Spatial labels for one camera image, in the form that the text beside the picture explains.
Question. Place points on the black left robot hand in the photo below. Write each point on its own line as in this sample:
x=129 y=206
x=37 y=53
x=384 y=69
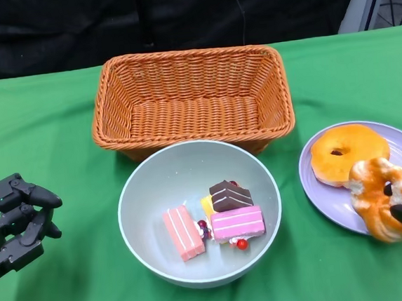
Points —
x=12 y=248

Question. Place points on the orange wicker basket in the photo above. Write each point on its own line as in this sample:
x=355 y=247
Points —
x=191 y=119

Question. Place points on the black backdrop curtain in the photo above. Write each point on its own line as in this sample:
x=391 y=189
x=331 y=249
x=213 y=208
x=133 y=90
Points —
x=70 y=28

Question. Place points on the chocolate brown cake slice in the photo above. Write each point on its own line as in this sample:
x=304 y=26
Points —
x=229 y=197

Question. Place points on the salmon pink cake slice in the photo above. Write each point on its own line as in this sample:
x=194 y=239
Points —
x=183 y=233

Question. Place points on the orange white twisted bread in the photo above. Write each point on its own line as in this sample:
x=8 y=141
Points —
x=379 y=212

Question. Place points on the green tablecloth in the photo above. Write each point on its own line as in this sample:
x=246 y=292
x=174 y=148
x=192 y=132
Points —
x=62 y=134

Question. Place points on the yellow cake slice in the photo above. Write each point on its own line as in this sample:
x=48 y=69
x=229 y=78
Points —
x=206 y=206

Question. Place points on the magenta pink cake slice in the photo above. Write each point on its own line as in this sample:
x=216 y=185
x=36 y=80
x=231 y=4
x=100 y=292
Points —
x=237 y=223

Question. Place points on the grey-green round bowl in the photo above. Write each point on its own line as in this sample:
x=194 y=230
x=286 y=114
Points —
x=161 y=182

